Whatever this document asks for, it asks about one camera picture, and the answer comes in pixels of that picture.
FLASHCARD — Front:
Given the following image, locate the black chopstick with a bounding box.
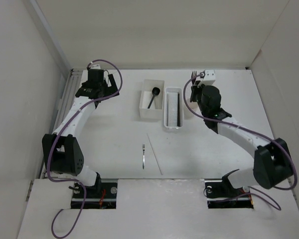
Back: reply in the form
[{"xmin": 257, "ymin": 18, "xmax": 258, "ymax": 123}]
[{"xmin": 164, "ymin": 92, "xmax": 168, "ymax": 128}]

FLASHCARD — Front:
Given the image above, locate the silver chopstick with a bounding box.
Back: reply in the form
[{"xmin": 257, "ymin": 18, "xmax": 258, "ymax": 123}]
[{"xmin": 177, "ymin": 92, "xmax": 181, "ymax": 127}]

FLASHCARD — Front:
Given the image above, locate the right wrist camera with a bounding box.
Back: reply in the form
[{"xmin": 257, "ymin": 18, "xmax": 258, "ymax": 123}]
[{"xmin": 200, "ymin": 70, "xmax": 216, "ymax": 86}]

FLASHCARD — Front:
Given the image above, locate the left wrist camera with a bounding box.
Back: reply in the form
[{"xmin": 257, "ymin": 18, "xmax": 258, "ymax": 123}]
[{"xmin": 87, "ymin": 63, "xmax": 101, "ymax": 70}]

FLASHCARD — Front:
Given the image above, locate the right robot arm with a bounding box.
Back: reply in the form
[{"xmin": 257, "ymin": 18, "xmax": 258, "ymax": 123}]
[{"xmin": 190, "ymin": 82, "xmax": 295, "ymax": 196}]

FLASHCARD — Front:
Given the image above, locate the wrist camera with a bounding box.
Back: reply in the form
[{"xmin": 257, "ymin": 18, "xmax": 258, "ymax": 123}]
[
  {"xmin": 87, "ymin": 63, "xmax": 101, "ymax": 70},
  {"xmin": 200, "ymin": 70, "xmax": 216, "ymax": 86}
]

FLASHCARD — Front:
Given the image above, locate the white rectangular box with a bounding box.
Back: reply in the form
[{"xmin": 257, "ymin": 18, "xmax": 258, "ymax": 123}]
[{"xmin": 139, "ymin": 79, "xmax": 164, "ymax": 121}]

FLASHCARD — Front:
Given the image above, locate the grey metal chopstick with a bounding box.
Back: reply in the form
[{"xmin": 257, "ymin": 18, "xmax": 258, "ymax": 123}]
[{"xmin": 180, "ymin": 93, "xmax": 183, "ymax": 127}]

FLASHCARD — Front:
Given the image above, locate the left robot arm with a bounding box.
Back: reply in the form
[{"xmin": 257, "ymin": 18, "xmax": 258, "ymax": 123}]
[{"xmin": 42, "ymin": 69, "xmax": 119, "ymax": 198}]

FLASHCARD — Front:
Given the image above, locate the white perforated tray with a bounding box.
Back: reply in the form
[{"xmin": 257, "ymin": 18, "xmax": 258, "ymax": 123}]
[{"xmin": 163, "ymin": 87, "xmax": 182, "ymax": 131}]

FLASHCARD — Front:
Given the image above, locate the black spoon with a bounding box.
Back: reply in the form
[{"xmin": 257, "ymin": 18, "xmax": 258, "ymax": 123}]
[{"xmin": 147, "ymin": 87, "xmax": 160, "ymax": 109}]

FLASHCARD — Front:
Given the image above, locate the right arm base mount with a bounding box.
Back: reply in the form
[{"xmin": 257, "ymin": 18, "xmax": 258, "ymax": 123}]
[{"xmin": 203, "ymin": 179, "xmax": 254, "ymax": 209}]

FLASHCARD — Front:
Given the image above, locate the beige paper cup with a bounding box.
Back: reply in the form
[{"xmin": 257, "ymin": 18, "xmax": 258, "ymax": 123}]
[{"xmin": 184, "ymin": 98, "xmax": 199, "ymax": 119}]

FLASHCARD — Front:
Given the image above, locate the brown wooden fork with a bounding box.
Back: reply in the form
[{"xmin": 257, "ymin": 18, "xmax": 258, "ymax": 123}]
[{"xmin": 191, "ymin": 71, "xmax": 197, "ymax": 85}]

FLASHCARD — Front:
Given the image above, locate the white chopstick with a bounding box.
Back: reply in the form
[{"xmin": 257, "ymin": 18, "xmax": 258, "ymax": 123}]
[{"xmin": 147, "ymin": 133, "xmax": 163, "ymax": 176}]

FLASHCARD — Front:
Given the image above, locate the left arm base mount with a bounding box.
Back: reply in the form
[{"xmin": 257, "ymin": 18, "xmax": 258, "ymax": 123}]
[{"xmin": 70, "ymin": 179, "xmax": 118, "ymax": 209}]

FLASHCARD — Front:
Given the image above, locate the small silver fork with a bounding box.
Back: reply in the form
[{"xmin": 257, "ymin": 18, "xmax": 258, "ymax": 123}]
[{"xmin": 142, "ymin": 143, "xmax": 146, "ymax": 170}]

